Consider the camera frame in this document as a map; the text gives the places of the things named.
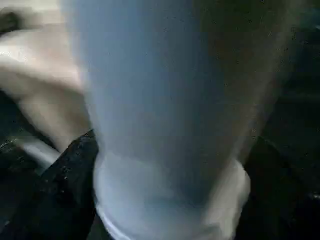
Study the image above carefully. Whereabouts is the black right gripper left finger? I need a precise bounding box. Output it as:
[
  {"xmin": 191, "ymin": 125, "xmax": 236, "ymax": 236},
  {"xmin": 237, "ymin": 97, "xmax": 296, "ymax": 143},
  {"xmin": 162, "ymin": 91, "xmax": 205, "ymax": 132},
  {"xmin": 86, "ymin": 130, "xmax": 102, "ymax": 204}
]
[{"xmin": 14, "ymin": 129, "xmax": 100, "ymax": 240}]

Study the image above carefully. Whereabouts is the white plastic table leg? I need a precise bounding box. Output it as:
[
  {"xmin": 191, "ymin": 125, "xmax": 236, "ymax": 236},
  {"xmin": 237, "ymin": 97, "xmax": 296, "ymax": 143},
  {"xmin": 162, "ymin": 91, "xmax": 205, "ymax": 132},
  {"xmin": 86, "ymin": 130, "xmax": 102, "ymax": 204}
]
[{"xmin": 61, "ymin": 0, "xmax": 298, "ymax": 240}]

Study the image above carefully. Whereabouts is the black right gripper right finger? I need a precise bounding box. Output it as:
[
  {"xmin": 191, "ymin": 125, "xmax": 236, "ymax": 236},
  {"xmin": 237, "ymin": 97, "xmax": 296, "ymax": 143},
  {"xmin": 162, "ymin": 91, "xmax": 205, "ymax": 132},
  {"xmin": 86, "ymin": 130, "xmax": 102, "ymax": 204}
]
[{"xmin": 236, "ymin": 136, "xmax": 320, "ymax": 240}]

